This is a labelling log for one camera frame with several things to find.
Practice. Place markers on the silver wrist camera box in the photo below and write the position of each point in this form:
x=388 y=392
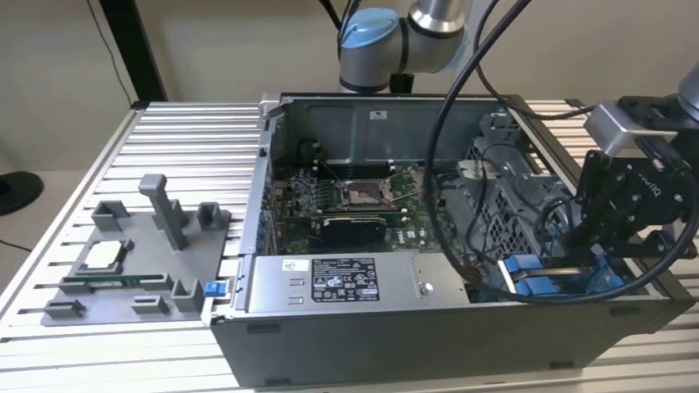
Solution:
x=616 y=127

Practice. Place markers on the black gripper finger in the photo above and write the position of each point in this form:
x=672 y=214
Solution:
x=592 y=196
x=650 y=243

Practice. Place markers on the black frame post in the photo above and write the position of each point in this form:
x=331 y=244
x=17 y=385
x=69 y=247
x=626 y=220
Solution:
x=136 y=49

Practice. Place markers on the blue case latch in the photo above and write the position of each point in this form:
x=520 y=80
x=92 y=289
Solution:
x=212 y=288

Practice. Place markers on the grey parts rack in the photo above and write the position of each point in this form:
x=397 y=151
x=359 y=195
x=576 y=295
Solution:
x=136 y=270

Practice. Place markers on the silver power supply unit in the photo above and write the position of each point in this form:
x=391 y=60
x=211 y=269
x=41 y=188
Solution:
x=272 y=286

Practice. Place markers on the grey open PC case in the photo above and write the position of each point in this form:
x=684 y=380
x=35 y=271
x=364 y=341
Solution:
x=381 y=348

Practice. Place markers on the green RAM stick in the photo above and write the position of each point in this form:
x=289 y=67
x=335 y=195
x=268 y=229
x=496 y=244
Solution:
x=109 y=279

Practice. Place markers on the thin metal locking lever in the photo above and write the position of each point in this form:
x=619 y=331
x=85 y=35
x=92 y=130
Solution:
x=409 y=196
x=332 y=170

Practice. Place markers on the CPU socket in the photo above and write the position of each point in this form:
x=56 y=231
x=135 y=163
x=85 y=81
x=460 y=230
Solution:
x=363 y=192

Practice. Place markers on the black round stand base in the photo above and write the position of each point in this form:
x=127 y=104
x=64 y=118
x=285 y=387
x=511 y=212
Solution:
x=19 y=192

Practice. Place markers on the green motherboard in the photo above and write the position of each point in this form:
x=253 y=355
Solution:
x=404 y=235

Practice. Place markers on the black graphics card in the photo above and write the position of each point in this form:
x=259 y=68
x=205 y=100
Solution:
x=352 y=231

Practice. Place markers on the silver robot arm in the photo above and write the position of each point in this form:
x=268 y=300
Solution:
x=376 y=61

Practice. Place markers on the silver disk bay cage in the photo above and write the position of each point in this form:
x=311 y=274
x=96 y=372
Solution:
x=507 y=180

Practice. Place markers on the silver CPU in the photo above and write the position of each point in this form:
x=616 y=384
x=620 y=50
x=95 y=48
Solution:
x=104 y=254

